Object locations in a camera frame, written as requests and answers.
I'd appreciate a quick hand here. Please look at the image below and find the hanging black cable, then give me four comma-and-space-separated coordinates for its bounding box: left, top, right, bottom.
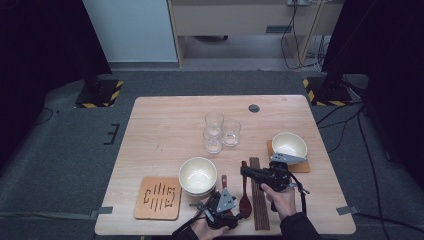
280, 0, 323, 71

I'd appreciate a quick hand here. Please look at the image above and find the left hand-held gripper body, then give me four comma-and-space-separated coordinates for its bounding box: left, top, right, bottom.
199, 188, 241, 231

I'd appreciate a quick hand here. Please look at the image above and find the carved wooden trivet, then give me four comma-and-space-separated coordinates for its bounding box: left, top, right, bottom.
265, 139, 312, 174
133, 176, 183, 222

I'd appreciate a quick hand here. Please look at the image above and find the white cabinet panel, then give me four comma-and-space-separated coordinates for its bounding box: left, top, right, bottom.
83, 0, 178, 63

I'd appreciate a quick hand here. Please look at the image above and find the black curtain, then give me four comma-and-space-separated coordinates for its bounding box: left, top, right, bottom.
0, 0, 113, 174
321, 0, 424, 188

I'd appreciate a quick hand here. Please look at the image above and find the person's left hand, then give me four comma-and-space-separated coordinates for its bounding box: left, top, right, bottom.
189, 216, 231, 240

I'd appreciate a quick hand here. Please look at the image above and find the grey tape strip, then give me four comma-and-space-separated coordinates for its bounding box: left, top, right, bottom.
89, 206, 114, 218
335, 205, 361, 216

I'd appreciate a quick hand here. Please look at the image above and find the cream ceramic bowl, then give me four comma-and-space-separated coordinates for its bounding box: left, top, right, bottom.
271, 132, 309, 159
182, 187, 216, 198
178, 156, 218, 194

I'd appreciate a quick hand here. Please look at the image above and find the black floor cable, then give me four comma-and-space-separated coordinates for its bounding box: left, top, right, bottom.
353, 212, 424, 234
33, 107, 55, 126
315, 101, 366, 126
356, 106, 391, 240

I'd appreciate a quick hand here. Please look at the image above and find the clear drinking glass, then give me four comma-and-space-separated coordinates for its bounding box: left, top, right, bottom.
204, 111, 225, 133
202, 127, 224, 155
221, 119, 242, 148

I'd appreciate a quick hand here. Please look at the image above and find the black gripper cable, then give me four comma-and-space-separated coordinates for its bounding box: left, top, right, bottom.
289, 179, 311, 214
171, 198, 216, 238

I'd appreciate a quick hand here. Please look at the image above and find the beige wooden desk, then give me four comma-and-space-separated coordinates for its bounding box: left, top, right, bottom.
167, 0, 344, 68

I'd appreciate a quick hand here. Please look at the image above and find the person's right hand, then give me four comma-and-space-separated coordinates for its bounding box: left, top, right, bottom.
260, 183, 298, 221

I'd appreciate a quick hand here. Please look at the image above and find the row of brown chopsticks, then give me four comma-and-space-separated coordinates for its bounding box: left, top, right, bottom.
249, 156, 271, 232

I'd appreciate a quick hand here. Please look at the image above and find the black striped stand base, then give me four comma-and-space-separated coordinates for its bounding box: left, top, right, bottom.
74, 74, 124, 109
302, 71, 354, 107

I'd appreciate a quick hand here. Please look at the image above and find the black floor tape mark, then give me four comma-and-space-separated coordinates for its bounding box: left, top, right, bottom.
103, 123, 121, 146

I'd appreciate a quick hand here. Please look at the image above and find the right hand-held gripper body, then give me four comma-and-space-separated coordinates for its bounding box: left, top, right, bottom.
261, 152, 308, 192

